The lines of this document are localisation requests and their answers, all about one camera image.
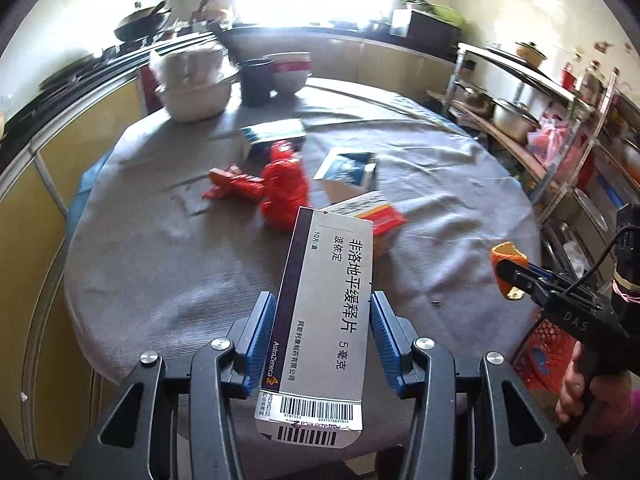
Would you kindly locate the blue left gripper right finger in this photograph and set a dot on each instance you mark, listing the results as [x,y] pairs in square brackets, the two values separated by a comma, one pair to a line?
[393,338]

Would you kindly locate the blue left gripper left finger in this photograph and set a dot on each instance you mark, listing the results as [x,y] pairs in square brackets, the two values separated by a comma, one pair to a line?
[250,337]

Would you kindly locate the grey long medicine box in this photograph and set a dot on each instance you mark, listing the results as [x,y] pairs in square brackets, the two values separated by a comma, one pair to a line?
[312,384]

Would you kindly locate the orange peel piece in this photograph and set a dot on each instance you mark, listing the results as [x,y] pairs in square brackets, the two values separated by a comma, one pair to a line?
[506,260]

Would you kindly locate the steel kitchen rack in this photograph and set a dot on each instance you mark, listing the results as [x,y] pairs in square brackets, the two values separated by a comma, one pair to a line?
[578,168]

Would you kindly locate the red plastic mesh basket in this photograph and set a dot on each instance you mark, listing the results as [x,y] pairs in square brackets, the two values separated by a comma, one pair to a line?
[541,361]

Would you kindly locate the red and white medicine box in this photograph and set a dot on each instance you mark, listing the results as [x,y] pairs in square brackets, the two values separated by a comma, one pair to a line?
[375,207]

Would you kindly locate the red plastic bag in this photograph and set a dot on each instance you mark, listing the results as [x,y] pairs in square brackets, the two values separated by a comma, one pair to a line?
[286,186]

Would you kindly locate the red snack wrapper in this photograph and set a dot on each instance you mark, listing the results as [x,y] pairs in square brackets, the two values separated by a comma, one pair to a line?
[234,182]

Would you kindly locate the blue and white carton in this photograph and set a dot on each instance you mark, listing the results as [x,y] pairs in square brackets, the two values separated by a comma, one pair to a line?
[346,174]

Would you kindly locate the dark blue flat box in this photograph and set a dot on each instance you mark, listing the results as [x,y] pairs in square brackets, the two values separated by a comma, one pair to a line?
[257,139]

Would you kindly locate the steel pot on rack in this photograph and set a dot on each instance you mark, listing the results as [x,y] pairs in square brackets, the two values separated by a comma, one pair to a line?
[514,121]

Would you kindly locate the black chopstick holder cup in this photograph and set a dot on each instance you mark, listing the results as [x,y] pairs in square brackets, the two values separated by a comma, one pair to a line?
[256,80]

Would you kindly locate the red and white stacked bowls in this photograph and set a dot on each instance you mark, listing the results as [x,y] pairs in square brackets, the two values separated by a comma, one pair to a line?
[290,71]

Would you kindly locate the yellow pot with lid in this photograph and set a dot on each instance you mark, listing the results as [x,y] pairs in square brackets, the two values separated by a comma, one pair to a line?
[529,53]

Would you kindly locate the microwave oven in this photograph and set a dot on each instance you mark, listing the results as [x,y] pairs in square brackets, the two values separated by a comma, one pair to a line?
[425,30]

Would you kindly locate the black wok on stove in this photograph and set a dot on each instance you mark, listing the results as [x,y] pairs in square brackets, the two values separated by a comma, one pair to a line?
[143,23]

